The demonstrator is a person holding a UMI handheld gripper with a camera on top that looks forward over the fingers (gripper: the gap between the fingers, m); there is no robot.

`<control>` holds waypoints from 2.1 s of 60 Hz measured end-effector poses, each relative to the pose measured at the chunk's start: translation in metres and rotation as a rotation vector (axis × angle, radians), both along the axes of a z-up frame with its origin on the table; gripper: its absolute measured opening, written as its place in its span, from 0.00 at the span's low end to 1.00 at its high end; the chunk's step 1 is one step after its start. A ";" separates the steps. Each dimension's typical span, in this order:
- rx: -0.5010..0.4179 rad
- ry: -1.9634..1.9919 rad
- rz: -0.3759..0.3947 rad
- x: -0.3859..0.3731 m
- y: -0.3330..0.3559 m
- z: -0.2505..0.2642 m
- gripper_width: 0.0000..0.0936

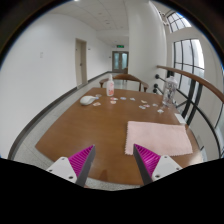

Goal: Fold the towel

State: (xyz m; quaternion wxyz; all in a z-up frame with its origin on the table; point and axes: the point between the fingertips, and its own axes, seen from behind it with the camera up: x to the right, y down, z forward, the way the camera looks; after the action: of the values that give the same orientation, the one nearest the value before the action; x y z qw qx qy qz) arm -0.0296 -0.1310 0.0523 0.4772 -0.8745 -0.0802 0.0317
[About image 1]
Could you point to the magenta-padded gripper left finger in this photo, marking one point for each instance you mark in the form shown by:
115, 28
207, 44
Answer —
63, 166

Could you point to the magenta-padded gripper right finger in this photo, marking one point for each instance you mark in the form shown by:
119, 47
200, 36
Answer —
166, 165

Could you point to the pink towel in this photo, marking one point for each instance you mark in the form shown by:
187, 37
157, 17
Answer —
156, 136

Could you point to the white paper card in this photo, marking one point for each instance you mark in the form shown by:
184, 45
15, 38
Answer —
180, 119

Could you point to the small pale sticker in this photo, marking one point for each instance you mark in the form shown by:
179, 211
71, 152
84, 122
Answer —
160, 111
98, 95
155, 105
143, 101

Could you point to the small blue sticker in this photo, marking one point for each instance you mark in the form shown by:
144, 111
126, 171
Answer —
142, 107
132, 99
123, 98

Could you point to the small pink sticker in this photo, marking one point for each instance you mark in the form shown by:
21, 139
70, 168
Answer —
96, 104
146, 105
113, 102
113, 99

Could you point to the clear plastic water bottle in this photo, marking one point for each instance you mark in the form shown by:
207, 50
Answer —
169, 91

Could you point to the black railing with wooden handrail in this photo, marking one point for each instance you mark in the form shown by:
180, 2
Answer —
195, 80

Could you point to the white bottle with pink label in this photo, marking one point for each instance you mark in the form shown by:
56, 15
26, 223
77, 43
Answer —
110, 88

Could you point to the wooden armchair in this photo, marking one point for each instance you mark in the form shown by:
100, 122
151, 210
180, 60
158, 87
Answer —
128, 77

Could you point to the tall black-framed window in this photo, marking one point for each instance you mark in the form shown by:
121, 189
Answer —
187, 63

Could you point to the grey glazed double door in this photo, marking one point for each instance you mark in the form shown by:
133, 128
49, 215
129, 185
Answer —
120, 61

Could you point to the green exit sign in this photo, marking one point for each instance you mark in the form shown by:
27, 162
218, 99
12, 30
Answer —
120, 46

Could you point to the small arched window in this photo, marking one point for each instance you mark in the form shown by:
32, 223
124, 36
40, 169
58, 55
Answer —
176, 21

